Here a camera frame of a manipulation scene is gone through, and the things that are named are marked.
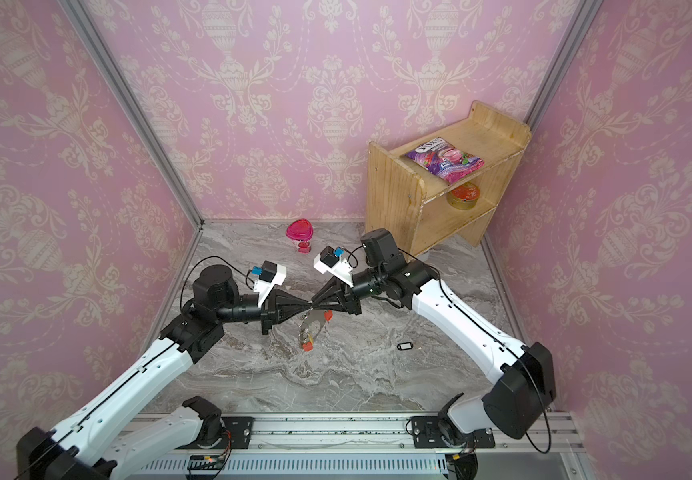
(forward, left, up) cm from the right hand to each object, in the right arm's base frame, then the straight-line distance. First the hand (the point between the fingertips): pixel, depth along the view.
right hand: (318, 301), depth 67 cm
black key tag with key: (0, -23, -29) cm, 37 cm away
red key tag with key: (-7, +3, -7) cm, 11 cm away
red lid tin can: (+37, -44, -4) cm, 58 cm away
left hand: (-2, +2, 0) cm, 3 cm away
